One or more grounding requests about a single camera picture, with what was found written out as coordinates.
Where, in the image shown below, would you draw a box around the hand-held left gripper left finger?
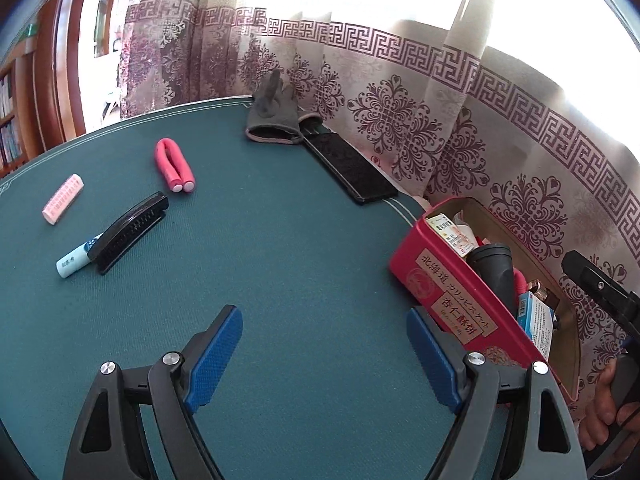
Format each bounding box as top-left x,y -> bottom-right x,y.
62,305 -> 244,480

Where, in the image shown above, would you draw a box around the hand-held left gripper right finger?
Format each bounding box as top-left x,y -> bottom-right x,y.
406,306 -> 588,480

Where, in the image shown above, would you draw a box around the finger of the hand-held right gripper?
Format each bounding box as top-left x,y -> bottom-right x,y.
561,251 -> 640,333

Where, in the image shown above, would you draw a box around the lipstick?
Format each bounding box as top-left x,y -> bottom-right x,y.
530,280 -> 563,311

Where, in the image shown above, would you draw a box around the blue white medicine box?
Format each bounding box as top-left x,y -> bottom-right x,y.
517,291 -> 556,361

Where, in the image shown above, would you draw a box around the red tin container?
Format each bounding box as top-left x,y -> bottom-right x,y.
390,196 -> 583,416

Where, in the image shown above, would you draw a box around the black flashlight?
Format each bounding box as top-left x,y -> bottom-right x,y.
467,242 -> 521,311

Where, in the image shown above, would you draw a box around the person's right hand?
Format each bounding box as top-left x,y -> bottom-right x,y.
580,360 -> 627,453

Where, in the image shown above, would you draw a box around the black comb hair clip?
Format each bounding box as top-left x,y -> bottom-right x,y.
86,191 -> 169,275

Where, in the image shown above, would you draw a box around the white blue tube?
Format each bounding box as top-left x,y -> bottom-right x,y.
56,232 -> 106,279

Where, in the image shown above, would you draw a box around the pink hair roller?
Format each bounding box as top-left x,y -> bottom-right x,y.
41,173 -> 85,226

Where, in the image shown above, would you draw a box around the grey glove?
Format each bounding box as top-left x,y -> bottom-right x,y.
244,70 -> 323,146

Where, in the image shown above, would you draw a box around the patterned lace curtain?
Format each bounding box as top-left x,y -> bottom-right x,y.
117,0 -> 640,411

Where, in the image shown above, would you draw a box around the wooden bookshelf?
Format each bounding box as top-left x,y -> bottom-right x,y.
0,55 -> 36,176

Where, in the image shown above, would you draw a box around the rows of books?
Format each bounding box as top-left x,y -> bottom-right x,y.
0,75 -> 23,171

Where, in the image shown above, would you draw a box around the wooden door frame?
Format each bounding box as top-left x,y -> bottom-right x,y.
30,0 -> 121,156

